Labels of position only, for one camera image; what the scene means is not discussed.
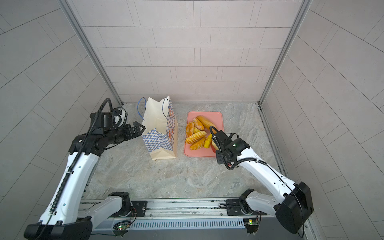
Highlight braided pretzel bread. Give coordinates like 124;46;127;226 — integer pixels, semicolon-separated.
186;122;195;138

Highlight yellow oblong bread roll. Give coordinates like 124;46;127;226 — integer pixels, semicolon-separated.
204;134;213;149

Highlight sesame oval bread roll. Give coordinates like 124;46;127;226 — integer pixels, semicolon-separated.
192;118;205;131

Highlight blue checkered paper bag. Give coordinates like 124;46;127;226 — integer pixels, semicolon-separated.
139;96;178;160

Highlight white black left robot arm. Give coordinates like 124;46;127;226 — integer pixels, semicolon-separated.
24;122;146;240

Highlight aluminium corner profile left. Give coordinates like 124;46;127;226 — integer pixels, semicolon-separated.
58;0;123;106

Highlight left circuit board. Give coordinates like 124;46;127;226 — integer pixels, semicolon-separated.
113;221;132;231

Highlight long golden baguette bread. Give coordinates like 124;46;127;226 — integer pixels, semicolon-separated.
197;116;217;130

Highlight circuit board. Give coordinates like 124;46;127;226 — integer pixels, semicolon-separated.
113;221;132;231
243;219;260;234

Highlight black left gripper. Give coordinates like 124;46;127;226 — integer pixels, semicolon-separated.
103;121;147;146

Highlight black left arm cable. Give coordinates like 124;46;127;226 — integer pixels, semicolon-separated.
34;97;128;240

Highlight right circuit board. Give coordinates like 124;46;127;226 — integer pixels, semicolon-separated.
243;219;260;234

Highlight pink plastic tray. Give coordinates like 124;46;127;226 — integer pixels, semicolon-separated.
184;111;224;158

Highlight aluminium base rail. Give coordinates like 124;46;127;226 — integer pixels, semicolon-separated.
74;196;310;238

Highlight aluminium corner profile right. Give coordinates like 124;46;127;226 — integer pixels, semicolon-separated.
259;0;312;106

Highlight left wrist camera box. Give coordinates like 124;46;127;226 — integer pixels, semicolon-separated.
90;112;117;130

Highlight aluminium corner profile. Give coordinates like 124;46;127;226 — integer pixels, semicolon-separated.
58;0;123;106
259;0;312;106

